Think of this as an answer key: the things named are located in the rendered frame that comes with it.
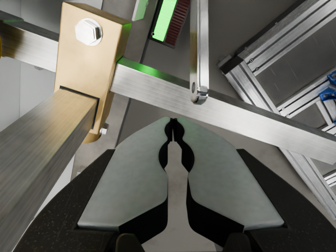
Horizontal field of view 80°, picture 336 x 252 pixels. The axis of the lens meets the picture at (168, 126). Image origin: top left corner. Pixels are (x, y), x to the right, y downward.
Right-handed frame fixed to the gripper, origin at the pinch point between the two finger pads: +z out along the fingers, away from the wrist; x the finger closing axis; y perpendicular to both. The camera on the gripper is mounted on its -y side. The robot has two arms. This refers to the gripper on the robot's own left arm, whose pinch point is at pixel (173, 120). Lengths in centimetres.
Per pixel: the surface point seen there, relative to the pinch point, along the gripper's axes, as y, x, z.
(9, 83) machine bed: 6.6, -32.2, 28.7
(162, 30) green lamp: -3.5, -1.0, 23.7
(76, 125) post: 1.4, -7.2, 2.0
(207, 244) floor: 176, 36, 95
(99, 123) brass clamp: 4.2, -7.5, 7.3
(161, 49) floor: 10, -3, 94
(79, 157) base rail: 21.6, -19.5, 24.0
